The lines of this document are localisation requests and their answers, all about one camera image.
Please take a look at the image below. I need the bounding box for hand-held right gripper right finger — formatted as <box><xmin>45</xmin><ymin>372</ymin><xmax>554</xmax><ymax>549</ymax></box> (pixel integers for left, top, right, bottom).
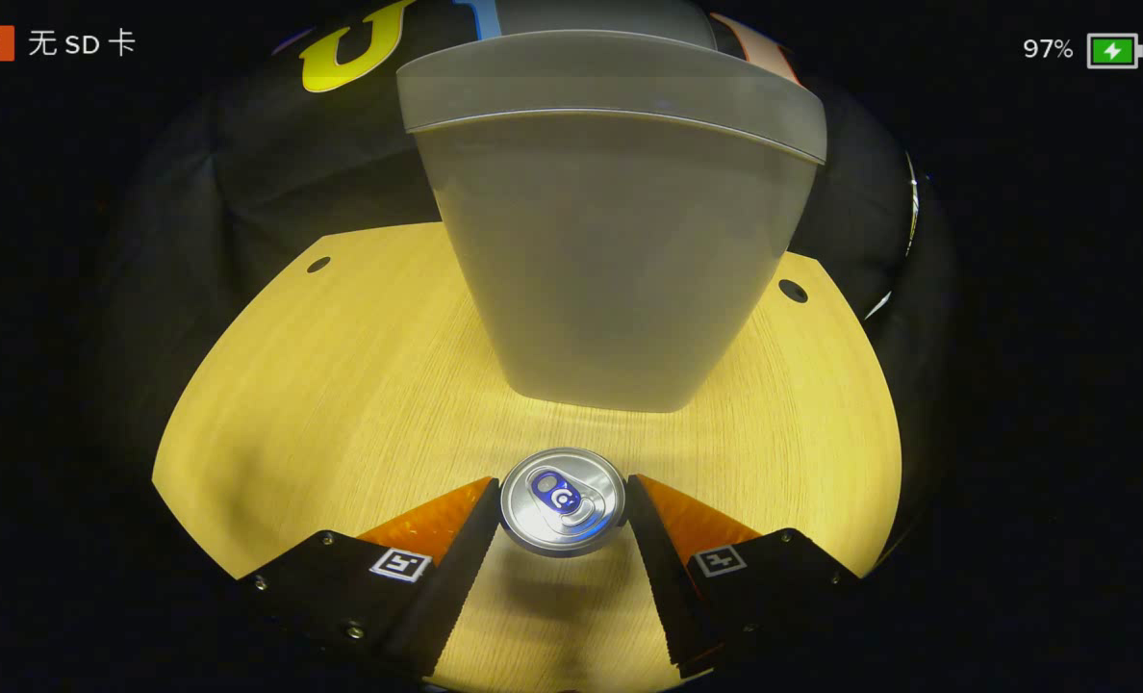
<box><xmin>624</xmin><ymin>474</ymin><xmax>861</xmax><ymax>680</ymax></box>

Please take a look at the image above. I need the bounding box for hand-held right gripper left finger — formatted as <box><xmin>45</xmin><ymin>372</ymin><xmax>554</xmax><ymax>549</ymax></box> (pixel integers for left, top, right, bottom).
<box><xmin>238</xmin><ymin>476</ymin><xmax>502</xmax><ymax>680</ymax></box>

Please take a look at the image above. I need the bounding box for blue pop can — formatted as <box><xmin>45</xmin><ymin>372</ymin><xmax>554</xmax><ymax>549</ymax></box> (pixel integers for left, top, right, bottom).
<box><xmin>498</xmin><ymin>448</ymin><xmax>627</xmax><ymax>558</ymax></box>

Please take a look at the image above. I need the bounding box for white desktop garbage bin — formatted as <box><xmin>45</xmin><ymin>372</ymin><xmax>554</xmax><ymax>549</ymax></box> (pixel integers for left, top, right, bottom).
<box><xmin>396</xmin><ymin>0</ymin><xmax>828</xmax><ymax>414</ymax></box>

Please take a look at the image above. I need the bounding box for wooden desktop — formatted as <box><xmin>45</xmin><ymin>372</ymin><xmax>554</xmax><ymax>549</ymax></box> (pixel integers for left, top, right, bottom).
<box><xmin>152</xmin><ymin>221</ymin><xmax>902</xmax><ymax>693</ymax></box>

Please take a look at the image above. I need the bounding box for black backdrop cloth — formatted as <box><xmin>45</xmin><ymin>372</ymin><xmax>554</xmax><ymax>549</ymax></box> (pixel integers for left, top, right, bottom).
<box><xmin>100</xmin><ymin>0</ymin><xmax>957</xmax><ymax>482</ymax></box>

